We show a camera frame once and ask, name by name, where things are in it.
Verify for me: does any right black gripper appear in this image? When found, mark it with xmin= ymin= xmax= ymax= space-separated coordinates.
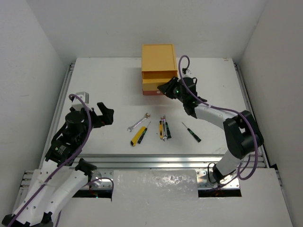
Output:
xmin=159 ymin=76 xmax=187 ymax=104

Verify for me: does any large yellow utility knife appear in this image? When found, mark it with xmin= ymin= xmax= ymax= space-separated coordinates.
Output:
xmin=130 ymin=126 xmax=146 ymax=147

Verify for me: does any green black screwdriver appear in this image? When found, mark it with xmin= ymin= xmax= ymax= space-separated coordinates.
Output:
xmin=182 ymin=122 xmax=202 ymax=143
xmin=164 ymin=117 xmax=172 ymax=139
xmin=137 ymin=122 xmax=151 ymax=144

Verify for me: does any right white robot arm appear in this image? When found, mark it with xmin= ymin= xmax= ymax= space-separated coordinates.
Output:
xmin=157 ymin=77 xmax=264 ymax=183

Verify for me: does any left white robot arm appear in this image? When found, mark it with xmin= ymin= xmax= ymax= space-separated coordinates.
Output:
xmin=2 ymin=102 xmax=114 ymax=227

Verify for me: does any large silver wrench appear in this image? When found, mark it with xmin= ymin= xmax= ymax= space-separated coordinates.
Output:
xmin=127 ymin=113 xmax=151 ymax=132

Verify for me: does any small silver wrench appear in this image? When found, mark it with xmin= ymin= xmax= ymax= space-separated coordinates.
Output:
xmin=161 ymin=116 xmax=168 ymax=141

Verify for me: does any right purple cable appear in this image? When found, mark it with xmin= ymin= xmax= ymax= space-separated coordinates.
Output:
xmin=178 ymin=55 xmax=260 ymax=190

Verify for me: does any purple cable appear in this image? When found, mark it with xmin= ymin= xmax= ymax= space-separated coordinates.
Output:
xmin=178 ymin=55 xmax=260 ymax=190
xmin=4 ymin=94 xmax=114 ymax=227

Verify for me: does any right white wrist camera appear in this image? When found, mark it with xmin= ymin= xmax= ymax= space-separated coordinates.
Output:
xmin=182 ymin=68 xmax=191 ymax=75

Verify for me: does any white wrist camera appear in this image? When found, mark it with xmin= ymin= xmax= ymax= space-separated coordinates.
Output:
xmin=70 ymin=91 xmax=90 ymax=112
xmin=182 ymin=68 xmax=191 ymax=75

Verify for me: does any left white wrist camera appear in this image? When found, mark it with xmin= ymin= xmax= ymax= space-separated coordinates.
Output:
xmin=70 ymin=91 xmax=90 ymax=112

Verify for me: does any left aluminium side rail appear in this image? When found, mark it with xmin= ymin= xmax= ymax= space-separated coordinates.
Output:
xmin=39 ymin=62 xmax=75 ymax=168

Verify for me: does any aluminium side rail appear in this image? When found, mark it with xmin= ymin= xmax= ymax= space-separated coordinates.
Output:
xmin=233 ymin=62 xmax=269 ymax=168
xmin=39 ymin=62 xmax=75 ymax=168

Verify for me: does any right aluminium side rail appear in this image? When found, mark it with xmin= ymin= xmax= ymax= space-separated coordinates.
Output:
xmin=233 ymin=62 xmax=269 ymax=168

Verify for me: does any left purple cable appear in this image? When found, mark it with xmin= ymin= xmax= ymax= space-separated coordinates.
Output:
xmin=4 ymin=94 xmax=114 ymax=227

